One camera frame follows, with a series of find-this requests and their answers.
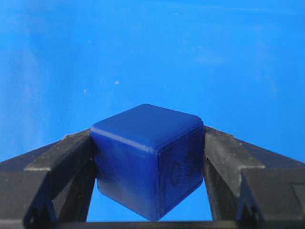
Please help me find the blue cube block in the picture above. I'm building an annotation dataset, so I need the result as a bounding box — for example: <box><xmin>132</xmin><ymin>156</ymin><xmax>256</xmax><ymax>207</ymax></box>
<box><xmin>90</xmin><ymin>104</ymin><xmax>205</xmax><ymax>221</ymax></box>

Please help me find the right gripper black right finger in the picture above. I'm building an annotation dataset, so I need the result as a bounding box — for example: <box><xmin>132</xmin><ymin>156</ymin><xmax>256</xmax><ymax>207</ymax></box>
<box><xmin>203</xmin><ymin>127</ymin><xmax>305</xmax><ymax>229</ymax></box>

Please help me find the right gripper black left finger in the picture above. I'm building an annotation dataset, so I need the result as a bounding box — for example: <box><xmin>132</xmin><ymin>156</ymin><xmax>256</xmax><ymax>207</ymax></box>
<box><xmin>0</xmin><ymin>130</ymin><xmax>96</xmax><ymax>229</ymax></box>

